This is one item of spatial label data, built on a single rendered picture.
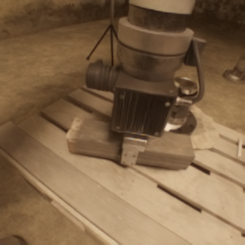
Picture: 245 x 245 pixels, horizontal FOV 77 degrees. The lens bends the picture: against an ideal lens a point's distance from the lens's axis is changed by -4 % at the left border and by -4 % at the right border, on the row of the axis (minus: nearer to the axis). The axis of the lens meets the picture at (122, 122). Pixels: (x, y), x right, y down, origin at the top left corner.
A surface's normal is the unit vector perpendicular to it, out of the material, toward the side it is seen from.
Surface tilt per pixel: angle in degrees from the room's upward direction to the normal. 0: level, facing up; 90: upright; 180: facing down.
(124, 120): 90
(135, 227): 0
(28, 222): 0
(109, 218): 0
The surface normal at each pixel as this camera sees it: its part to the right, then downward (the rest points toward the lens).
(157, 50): -0.04, 0.68
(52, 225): 0.11, -0.73
